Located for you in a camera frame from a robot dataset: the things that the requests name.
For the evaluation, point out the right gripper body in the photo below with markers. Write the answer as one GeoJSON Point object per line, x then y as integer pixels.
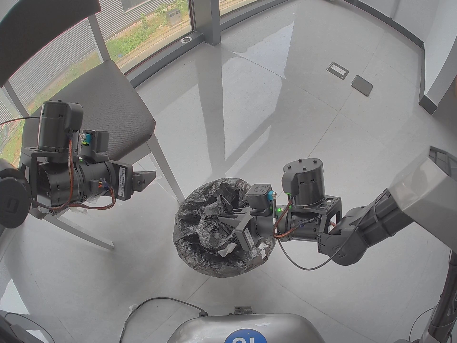
{"type": "Point", "coordinates": [267, 229]}

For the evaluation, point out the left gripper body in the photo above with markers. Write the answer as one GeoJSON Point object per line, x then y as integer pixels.
{"type": "Point", "coordinates": [96, 180]}

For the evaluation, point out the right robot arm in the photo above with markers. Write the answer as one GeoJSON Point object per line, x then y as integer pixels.
{"type": "Point", "coordinates": [357, 227]}

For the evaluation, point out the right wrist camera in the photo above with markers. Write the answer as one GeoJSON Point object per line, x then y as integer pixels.
{"type": "Point", "coordinates": [259, 195]}

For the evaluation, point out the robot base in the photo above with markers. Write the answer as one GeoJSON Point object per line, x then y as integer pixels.
{"type": "Point", "coordinates": [250, 327]}

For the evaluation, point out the black plastic bag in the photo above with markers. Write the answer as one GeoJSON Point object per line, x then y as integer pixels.
{"type": "Point", "coordinates": [192, 227]}

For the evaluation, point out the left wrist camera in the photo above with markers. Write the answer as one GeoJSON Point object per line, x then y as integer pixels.
{"type": "Point", "coordinates": [100, 141]}

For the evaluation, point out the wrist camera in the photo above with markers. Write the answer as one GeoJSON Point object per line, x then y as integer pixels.
{"type": "Point", "coordinates": [259, 195]}
{"type": "Point", "coordinates": [100, 141]}

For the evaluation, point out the black plastic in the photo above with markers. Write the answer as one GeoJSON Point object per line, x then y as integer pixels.
{"type": "Point", "coordinates": [217, 204]}

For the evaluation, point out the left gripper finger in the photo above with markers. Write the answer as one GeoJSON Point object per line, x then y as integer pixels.
{"type": "Point", "coordinates": [139, 186]}
{"type": "Point", "coordinates": [141, 176]}

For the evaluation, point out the dark grey white-legged chair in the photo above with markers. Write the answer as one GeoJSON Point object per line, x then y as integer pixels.
{"type": "Point", "coordinates": [117, 105]}

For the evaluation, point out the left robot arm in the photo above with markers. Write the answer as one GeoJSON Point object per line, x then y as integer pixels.
{"type": "Point", "coordinates": [57, 127]}

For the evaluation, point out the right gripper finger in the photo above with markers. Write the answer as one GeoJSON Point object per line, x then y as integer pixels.
{"type": "Point", "coordinates": [237, 219]}

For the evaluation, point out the crumpled white paper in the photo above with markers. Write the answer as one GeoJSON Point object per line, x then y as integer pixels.
{"type": "Point", "coordinates": [226, 251]}

